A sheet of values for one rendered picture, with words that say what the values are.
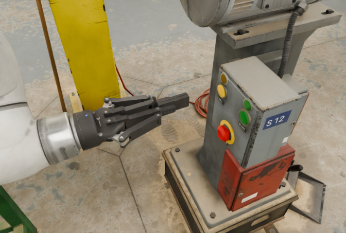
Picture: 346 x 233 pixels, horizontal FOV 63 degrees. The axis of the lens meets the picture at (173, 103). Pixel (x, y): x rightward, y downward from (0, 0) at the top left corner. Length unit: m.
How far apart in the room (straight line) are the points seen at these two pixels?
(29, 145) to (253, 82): 0.44
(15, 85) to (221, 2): 0.43
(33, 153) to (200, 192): 0.96
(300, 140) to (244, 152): 1.46
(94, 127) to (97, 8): 1.18
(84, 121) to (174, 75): 1.91
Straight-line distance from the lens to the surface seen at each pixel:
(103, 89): 1.94
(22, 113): 0.56
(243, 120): 0.59
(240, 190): 1.16
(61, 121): 0.54
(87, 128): 0.54
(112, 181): 1.77
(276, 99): 0.58
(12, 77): 0.56
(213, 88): 1.09
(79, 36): 1.70
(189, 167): 1.43
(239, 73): 0.62
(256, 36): 0.77
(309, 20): 0.89
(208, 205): 1.34
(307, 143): 2.09
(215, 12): 0.67
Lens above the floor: 1.49
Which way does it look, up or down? 44 degrees down
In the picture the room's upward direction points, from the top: straight up
